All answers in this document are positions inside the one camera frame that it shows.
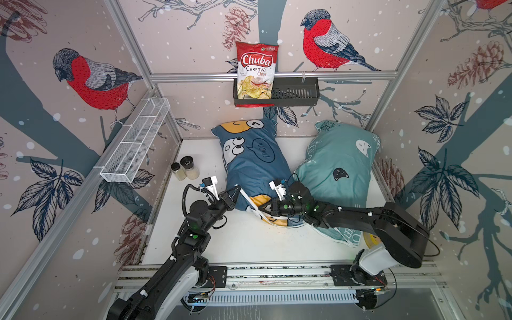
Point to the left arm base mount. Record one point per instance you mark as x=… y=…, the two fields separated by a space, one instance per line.
x=213 y=277

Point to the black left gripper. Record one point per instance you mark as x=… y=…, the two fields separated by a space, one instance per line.
x=226 y=201

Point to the small black-lid spice jar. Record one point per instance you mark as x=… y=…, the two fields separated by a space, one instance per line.
x=178 y=171

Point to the white wire mesh basket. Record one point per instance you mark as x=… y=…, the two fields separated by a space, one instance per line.
x=128 y=156

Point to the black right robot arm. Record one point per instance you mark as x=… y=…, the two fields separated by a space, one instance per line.
x=403 y=239

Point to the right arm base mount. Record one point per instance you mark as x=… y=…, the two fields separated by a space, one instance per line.
x=349 y=276

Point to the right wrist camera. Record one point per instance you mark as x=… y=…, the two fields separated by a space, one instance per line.
x=279 y=186

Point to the blue cartoon pillow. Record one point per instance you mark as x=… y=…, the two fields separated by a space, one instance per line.
x=252 y=159

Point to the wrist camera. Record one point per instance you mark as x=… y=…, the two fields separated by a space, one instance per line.
x=279 y=186
x=210 y=183

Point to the black wire shelf basket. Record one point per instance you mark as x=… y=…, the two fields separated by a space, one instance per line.
x=286 y=92

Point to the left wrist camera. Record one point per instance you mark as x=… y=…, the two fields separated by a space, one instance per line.
x=210 y=183

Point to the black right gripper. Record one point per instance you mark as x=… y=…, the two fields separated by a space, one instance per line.
x=274 y=206

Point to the large black-lid spice jar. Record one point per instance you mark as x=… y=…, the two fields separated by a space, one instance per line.
x=188 y=164

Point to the red Chuba chips bag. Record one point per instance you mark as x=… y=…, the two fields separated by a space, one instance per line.
x=256 y=67

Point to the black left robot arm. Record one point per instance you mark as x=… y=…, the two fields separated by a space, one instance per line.
x=185 y=267

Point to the yellow bowl with buns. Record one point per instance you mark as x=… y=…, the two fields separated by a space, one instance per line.
x=371 y=240

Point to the teal cat pillow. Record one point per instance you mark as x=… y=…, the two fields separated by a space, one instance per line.
x=338 y=162

